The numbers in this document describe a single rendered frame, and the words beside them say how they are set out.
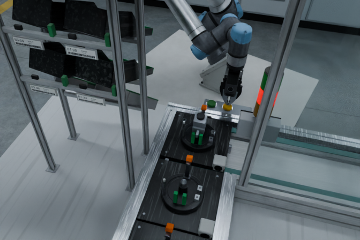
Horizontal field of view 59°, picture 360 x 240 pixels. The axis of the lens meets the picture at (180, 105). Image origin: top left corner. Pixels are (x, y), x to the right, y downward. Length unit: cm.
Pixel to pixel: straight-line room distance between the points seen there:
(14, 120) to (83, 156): 162
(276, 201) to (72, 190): 73
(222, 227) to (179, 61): 104
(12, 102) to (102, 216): 206
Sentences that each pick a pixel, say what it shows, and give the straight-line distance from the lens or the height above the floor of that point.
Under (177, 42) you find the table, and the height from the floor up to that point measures 86.
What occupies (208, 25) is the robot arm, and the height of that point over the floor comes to 115.
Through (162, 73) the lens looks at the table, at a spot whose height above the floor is 86.
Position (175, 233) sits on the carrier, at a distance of 103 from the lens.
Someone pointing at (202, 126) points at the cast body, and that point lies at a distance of 115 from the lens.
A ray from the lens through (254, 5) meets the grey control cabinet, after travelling 413.
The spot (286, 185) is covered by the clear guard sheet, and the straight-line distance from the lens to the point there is 115.
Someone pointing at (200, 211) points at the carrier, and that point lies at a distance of 107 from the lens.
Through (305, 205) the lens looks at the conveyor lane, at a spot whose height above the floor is 93.
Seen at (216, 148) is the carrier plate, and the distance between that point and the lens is 123.
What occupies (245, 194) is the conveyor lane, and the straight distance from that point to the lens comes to 119.
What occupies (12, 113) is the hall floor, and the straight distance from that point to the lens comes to 300.
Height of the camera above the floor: 190
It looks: 43 degrees down
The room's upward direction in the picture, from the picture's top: 3 degrees clockwise
